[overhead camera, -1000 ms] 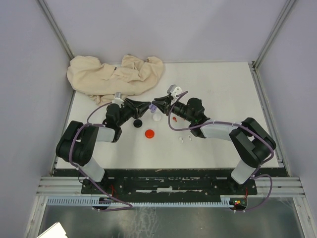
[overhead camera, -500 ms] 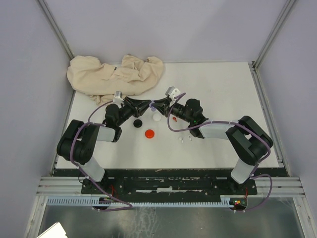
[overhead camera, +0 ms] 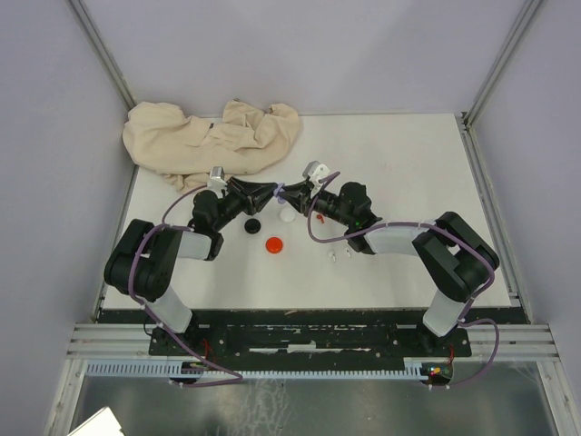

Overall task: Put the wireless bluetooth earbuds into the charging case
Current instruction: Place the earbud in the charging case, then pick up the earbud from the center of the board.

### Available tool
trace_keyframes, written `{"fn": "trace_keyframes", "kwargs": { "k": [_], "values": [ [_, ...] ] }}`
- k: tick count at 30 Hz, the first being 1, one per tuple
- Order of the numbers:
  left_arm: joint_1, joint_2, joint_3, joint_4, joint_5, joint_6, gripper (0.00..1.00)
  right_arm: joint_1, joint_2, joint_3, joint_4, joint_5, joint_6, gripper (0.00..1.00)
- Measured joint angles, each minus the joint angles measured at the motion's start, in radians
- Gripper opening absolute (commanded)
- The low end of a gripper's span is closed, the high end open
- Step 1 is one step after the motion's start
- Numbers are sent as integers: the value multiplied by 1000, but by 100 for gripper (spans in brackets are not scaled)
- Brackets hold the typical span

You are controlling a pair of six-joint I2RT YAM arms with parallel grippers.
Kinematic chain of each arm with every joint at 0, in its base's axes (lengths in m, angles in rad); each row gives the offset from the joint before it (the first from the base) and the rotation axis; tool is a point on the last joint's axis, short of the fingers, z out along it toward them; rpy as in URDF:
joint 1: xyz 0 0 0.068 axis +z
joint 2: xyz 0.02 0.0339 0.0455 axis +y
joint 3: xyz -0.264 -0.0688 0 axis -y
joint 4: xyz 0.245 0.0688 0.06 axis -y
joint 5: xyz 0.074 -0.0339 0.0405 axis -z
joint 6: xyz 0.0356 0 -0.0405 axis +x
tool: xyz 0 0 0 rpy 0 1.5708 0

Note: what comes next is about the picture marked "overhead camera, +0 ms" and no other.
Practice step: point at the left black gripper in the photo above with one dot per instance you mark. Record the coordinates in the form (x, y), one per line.
(246, 191)

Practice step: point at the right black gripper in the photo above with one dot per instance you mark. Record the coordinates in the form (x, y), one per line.
(299, 194)

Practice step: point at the purple earbud charging case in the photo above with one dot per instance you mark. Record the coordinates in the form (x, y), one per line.
(277, 193)

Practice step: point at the black earbud charging case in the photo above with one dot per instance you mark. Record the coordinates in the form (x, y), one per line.
(252, 226)

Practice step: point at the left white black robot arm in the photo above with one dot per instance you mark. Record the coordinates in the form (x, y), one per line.
(142, 263)

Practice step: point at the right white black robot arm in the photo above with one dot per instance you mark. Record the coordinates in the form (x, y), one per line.
(461, 264)

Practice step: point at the white earbud charging case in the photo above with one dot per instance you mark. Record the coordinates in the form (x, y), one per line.
(287, 215)

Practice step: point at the red earbud charging case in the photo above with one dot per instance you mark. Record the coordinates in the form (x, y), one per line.
(274, 245)

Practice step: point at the beige crumpled cloth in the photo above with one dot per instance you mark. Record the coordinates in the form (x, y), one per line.
(183, 149)

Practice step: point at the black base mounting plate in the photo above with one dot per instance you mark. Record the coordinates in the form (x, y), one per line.
(288, 340)

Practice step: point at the white paper sheet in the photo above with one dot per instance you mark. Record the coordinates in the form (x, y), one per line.
(102, 423)

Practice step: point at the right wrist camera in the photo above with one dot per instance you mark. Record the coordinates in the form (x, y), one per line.
(316, 172)

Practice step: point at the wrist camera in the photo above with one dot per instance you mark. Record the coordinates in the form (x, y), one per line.
(216, 180)
(316, 172)

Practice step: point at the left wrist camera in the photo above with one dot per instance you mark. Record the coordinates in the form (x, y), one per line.
(216, 180)

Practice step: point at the left aluminium frame post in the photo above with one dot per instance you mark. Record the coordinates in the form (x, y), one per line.
(103, 53)

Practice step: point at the aluminium frame post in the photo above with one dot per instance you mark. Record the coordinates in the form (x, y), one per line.
(103, 53)
(526, 17)

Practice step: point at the right aluminium frame post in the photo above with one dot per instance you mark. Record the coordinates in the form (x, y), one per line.
(526, 17)

